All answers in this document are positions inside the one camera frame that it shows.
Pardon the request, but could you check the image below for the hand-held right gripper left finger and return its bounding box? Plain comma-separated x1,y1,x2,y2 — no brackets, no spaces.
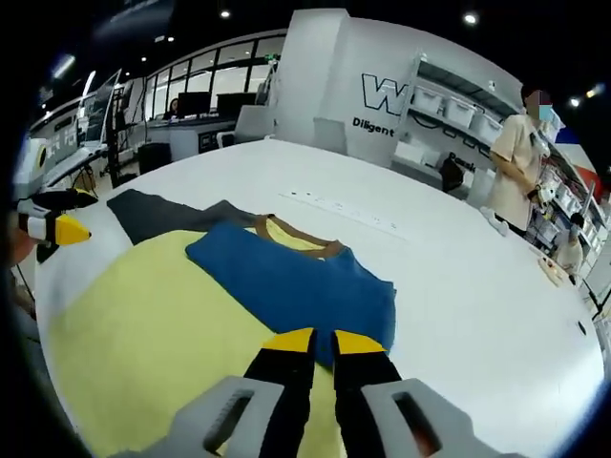
168,327,318,458

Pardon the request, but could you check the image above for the white plastic storage bin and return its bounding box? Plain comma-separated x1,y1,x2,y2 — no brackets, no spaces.
444,97,476,126
472,112,503,142
413,88,446,114

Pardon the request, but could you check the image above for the dark hanging banner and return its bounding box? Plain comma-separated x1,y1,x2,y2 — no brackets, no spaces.
90,0,174,45

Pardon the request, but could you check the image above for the white crumpled cloth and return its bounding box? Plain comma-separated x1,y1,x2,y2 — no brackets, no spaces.
479,207,510,236

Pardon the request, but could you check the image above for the large standing display screen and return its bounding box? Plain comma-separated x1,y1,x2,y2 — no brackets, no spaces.
83,69,123,145

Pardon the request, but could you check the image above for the grey office chair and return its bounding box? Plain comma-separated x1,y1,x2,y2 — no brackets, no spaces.
312,116,348,155
233,105,279,145

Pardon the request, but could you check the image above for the light grey chair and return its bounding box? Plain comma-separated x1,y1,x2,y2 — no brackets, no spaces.
470,171,495,207

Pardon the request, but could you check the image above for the person's left hand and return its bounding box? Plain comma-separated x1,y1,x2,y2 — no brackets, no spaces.
8,232,39,268

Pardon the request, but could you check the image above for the black oval pad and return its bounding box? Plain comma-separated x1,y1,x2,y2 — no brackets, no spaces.
35,243,61,265

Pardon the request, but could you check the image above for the yellow blue grey garment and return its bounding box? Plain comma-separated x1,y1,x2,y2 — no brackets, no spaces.
47,188,398,458

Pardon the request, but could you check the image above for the grey metal storage shelf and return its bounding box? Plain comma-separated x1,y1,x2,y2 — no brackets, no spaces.
393,47,602,259

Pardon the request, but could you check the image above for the grey office desk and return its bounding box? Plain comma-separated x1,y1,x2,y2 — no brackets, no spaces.
142,114,240,163

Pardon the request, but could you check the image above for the black bag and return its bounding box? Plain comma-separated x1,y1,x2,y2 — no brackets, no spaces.
438,156,466,193

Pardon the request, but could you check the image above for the black computer monitor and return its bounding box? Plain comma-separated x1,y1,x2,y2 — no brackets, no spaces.
217,93,260,116
177,91,212,116

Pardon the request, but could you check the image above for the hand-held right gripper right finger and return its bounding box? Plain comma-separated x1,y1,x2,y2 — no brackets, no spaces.
332,329,479,458

